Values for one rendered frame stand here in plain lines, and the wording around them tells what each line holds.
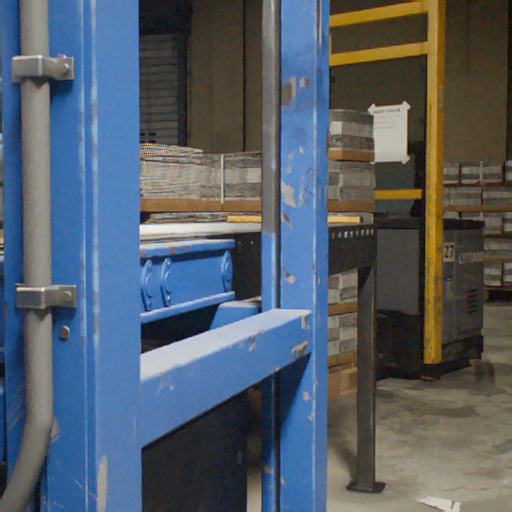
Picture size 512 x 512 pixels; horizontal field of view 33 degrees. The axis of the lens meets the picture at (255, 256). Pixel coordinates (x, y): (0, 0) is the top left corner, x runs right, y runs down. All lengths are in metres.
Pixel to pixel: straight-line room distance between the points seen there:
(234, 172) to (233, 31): 7.15
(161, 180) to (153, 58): 8.00
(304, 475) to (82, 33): 0.78
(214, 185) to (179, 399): 2.80
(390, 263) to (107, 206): 3.94
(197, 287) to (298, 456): 0.28
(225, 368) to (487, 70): 9.03
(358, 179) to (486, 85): 5.90
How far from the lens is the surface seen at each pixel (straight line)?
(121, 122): 0.68
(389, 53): 4.47
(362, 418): 2.66
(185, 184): 3.10
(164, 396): 0.77
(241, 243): 1.49
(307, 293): 1.21
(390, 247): 4.55
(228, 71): 10.52
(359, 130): 4.04
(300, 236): 1.21
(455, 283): 4.59
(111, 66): 0.67
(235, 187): 3.49
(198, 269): 1.21
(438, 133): 4.30
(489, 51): 9.86
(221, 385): 0.89
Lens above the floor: 0.84
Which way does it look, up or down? 3 degrees down
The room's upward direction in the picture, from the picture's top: straight up
